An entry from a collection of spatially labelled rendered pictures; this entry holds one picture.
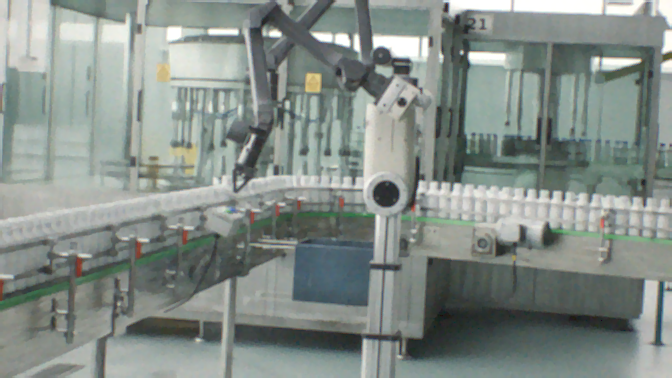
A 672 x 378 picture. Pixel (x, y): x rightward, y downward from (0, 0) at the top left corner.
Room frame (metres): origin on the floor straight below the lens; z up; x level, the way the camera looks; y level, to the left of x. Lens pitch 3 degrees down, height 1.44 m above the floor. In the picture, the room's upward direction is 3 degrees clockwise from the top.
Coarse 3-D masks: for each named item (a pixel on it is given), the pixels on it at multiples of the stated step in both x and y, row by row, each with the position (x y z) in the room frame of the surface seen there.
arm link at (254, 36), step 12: (252, 12) 4.41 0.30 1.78; (252, 24) 4.39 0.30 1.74; (252, 36) 4.40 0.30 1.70; (252, 48) 4.39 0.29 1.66; (264, 48) 4.40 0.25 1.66; (252, 60) 4.37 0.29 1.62; (264, 60) 4.37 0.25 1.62; (252, 72) 4.35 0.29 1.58; (264, 72) 4.35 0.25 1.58; (252, 84) 4.35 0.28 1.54; (264, 84) 4.34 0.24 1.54; (264, 96) 4.31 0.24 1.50; (264, 108) 4.29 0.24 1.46
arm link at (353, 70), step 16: (272, 0) 4.46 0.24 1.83; (272, 16) 4.44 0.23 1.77; (288, 16) 4.46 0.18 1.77; (288, 32) 4.44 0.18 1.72; (304, 32) 4.44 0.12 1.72; (304, 48) 4.44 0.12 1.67; (320, 48) 4.42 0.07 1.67; (336, 64) 4.39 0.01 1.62; (352, 64) 4.38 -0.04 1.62; (352, 80) 4.36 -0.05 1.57
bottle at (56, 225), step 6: (54, 216) 3.23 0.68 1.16; (60, 216) 3.25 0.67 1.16; (54, 222) 3.23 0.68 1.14; (60, 222) 3.25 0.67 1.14; (54, 228) 3.23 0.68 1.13; (60, 228) 3.24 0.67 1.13; (60, 234) 3.23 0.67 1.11; (60, 246) 3.23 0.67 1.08; (60, 252) 3.24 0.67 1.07; (60, 270) 3.24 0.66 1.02; (60, 276) 3.24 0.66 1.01
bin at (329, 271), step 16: (304, 240) 5.17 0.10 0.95; (320, 240) 5.29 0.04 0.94; (336, 240) 5.28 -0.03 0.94; (304, 256) 4.99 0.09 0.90; (320, 256) 4.98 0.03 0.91; (336, 256) 4.97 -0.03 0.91; (352, 256) 4.96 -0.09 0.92; (368, 256) 4.95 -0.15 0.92; (304, 272) 4.99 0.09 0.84; (320, 272) 4.98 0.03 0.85; (336, 272) 4.97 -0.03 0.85; (352, 272) 4.96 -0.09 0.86; (368, 272) 4.95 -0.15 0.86; (304, 288) 4.99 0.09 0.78; (320, 288) 4.98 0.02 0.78; (336, 288) 4.97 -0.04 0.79; (352, 288) 4.96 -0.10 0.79; (368, 288) 4.95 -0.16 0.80; (352, 304) 4.96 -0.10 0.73; (368, 304) 4.95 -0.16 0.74
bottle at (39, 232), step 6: (30, 216) 3.12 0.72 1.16; (36, 216) 3.12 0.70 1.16; (42, 216) 3.13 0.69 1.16; (36, 222) 3.12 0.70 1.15; (36, 228) 3.12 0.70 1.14; (36, 234) 3.11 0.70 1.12; (42, 234) 3.12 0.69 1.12; (42, 246) 3.12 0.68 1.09; (42, 252) 3.12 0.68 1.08; (42, 258) 3.12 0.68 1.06; (42, 264) 3.12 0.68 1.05; (36, 276) 3.11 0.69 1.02; (42, 276) 3.12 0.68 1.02; (36, 282) 3.11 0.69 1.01; (42, 282) 3.12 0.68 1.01
